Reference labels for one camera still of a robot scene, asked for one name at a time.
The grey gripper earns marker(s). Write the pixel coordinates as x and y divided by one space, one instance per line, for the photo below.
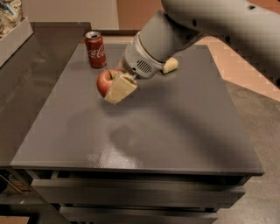
139 61

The red apple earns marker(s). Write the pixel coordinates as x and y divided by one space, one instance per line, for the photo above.
105 80

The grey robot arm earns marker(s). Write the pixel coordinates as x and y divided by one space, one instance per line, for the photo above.
250 30

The red Coca-Cola can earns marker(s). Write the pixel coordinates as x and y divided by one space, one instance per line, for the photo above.
95 49

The yellow sponge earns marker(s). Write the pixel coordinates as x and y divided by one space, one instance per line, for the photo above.
170 65

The grey drawer cabinet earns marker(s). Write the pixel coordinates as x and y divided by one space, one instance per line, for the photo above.
180 126

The dark grey side counter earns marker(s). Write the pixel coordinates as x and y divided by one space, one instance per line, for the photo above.
26 80

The white cardboard box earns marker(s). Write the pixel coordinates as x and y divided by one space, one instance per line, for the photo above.
10 43

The snack bags in box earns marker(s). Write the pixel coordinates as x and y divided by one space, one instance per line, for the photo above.
11 14

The upper grey drawer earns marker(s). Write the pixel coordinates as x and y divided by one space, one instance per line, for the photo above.
137 193

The grey drawer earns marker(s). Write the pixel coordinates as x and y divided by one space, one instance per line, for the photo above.
137 193
135 216

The lower grey drawer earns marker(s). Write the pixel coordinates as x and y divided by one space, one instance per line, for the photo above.
135 216

